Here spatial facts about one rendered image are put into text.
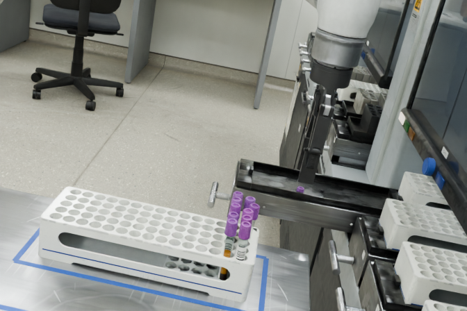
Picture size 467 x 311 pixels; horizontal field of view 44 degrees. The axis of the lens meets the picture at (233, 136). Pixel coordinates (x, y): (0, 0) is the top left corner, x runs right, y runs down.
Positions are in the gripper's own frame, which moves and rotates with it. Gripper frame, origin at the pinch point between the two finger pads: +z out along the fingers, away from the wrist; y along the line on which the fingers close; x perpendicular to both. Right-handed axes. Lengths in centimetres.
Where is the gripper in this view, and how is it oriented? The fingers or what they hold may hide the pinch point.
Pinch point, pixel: (308, 162)
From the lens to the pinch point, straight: 113.5
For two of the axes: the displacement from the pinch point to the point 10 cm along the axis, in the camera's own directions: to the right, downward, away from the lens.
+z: -1.8, 9.1, 3.7
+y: 0.7, -3.6, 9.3
